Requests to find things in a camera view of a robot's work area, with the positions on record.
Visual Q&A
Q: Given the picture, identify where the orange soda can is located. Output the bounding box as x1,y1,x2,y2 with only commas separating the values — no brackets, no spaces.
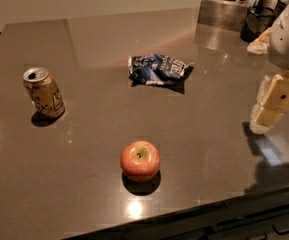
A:
23,67,65,118

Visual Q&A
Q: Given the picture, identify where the steel snack dispenser base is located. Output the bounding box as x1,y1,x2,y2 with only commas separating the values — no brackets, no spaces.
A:
197,0,248,32

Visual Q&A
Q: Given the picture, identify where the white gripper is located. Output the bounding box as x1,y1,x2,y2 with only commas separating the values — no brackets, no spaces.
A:
250,4,289,135

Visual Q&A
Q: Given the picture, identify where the cream packet on counter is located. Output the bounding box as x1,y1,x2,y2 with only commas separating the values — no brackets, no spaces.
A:
247,28,271,55

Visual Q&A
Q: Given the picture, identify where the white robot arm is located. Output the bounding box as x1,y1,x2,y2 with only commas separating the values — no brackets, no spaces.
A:
247,4,289,134

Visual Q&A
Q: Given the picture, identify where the blue crumpled chip bag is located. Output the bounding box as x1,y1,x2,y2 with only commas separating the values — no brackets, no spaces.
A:
128,54,193,86

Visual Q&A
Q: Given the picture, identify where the black wire basket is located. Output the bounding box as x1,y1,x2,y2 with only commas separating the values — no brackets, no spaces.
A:
240,6,274,42

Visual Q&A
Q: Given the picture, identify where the dark drawer with handle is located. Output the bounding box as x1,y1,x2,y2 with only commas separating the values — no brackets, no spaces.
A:
208,204,289,240

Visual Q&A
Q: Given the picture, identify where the red apple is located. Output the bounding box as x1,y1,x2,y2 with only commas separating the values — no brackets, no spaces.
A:
120,141,160,183

